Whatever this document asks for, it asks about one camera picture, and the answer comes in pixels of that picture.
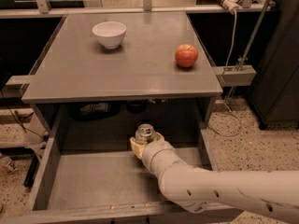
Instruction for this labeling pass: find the white ceramic bowl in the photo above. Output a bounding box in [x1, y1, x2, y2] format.
[92, 21, 126, 49]

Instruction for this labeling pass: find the white power cable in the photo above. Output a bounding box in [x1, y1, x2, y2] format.
[207, 8, 243, 138]

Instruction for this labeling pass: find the metal diagonal rod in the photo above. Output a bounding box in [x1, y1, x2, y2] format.
[234, 0, 277, 72]

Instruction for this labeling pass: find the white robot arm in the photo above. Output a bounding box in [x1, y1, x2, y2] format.
[130, 137, 299, 224]

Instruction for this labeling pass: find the plastic bottle on floor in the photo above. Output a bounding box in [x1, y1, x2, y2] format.
[0, 153, 16, 174]

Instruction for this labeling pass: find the red apple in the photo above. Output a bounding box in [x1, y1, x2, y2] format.
[175, 44, 198, 68]

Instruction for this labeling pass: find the grey side bracket block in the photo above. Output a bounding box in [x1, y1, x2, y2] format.
[213, 65, 256, 87]

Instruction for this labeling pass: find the grey cabinet counter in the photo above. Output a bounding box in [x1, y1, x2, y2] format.
[22, 12, 222, 104]

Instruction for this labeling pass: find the open grey top drawer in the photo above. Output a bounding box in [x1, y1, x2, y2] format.
[1, 102, 240, 224]

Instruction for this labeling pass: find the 7up soda can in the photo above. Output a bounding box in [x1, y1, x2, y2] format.
[135, 123, 156, 143]

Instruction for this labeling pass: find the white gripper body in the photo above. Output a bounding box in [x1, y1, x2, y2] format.
[142, 140, 184, 178]

